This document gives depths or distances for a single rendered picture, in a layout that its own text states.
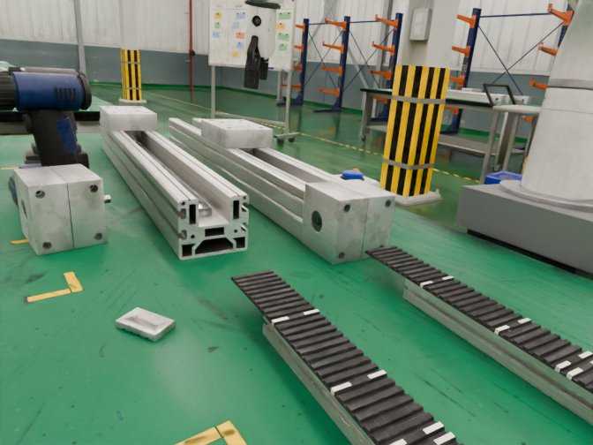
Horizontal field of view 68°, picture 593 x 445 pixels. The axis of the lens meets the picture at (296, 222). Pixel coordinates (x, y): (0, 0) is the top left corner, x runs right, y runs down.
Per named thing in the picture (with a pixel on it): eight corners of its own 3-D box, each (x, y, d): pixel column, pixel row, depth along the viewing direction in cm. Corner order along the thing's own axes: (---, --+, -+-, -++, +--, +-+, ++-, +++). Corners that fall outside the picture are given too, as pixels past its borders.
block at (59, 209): (124, 239, 65) (120, 177, 62) (37, 256, 58) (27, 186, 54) (102, 219, 72) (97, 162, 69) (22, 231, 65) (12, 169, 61)
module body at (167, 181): (247, 250, 64) (249, 194, 61) (179, 260, 59) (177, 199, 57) (138, 147, 129) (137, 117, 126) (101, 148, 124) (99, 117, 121)
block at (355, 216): (399, 252, 67) (409, 192, 64) (332, 265, 61) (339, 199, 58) (363, 232, 75) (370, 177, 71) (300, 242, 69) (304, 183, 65)
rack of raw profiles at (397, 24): (274, 104, 1178) (280, 14, 1104) (302, 104, 1230) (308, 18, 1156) (360, 122, 932) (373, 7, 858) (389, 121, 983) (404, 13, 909)
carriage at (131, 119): (158, 141, 109) (156, 113, 106) (109, 142, 103) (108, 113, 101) (144, 131, 122) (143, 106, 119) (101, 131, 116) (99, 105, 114)
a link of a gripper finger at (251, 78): (258, 59, 89) (255, 93, 92) (261, 56, 92) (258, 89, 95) (243, 56, 89) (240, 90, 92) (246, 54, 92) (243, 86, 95)
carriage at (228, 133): (271, 160, 98) (273, 129, 95) (224, 162, 92) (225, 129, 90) (243, 146, 111) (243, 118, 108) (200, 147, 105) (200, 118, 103)
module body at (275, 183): (351, 234, 73) (357, 184, 71) (300, 242, 69) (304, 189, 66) (201, 146, 138) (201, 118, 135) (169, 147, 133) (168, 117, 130)
